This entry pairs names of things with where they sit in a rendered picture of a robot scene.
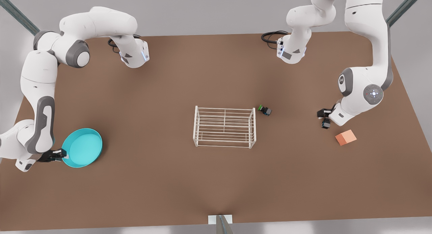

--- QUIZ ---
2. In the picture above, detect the pale frame post foot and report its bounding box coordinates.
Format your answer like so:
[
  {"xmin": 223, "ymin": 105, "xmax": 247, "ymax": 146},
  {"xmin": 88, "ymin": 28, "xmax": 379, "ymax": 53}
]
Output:
[{"xmin": 208, "ymin": 214, "xmax": 234, "ymax": 225}]

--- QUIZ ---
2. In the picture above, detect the white wire shelf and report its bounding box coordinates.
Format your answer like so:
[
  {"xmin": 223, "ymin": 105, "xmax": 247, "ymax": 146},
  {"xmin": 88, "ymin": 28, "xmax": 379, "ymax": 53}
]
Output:
[{"xmin": 193, "ymin": 106, "xmax": 257, "ymax": 149}]

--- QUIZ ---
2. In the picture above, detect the black cable loop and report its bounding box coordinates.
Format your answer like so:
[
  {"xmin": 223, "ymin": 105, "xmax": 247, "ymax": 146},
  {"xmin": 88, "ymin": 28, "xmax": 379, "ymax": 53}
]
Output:
[
  {"xmin": 261, "ymin": 30, "xmax": 290, "ymax": 50},
  {"xmin": 108, "ymin": 34, "xmax": 142, "ymax": 54}
]

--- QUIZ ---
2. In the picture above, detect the silver frame post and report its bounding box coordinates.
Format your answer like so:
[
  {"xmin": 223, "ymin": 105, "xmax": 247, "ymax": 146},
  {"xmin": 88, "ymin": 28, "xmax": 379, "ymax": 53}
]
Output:
[
  {"xmin": 386, "ymin": 0, "xmax": 427, "ymax": 27},
  {"xmin": 216, "ymin": 215, "xmax": 234, "ymax": 234},
  {"xmin": 0, "ymin": 0, "xmax": 41, "ymax": 36}
]

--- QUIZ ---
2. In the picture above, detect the orange box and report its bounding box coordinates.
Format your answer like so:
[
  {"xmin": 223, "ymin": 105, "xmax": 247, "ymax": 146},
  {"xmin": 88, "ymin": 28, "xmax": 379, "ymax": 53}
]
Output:
[{"xmin": 335, "ymin": 129, "xmax": 357, "ymax": 146}]

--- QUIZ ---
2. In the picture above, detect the teal round plate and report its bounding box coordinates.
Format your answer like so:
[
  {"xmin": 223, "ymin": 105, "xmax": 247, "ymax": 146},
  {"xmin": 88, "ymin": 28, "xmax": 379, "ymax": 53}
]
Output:
[{"xmin": 61, "ymin": 128, "xmax": 103, "ymax": 168}]

